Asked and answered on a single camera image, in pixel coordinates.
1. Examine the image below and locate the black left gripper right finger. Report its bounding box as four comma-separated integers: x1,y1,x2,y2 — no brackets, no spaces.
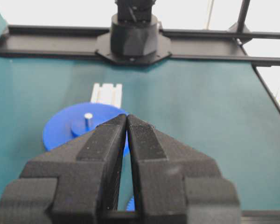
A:
127,115,241,224

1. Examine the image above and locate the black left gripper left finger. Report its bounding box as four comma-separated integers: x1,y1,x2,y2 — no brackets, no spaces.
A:
0,114,126,224

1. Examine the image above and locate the blue gear with hub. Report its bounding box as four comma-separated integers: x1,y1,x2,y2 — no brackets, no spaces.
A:
126,196,135,211

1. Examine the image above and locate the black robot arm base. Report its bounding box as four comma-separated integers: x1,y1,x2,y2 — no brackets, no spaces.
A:
96,0,171,66

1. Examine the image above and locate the large blue gear on shaft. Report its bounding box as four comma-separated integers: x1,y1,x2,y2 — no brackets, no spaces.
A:
42,102,126,151

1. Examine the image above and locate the black aluminium frame rail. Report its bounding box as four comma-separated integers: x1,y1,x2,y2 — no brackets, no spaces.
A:
0,0,280,130

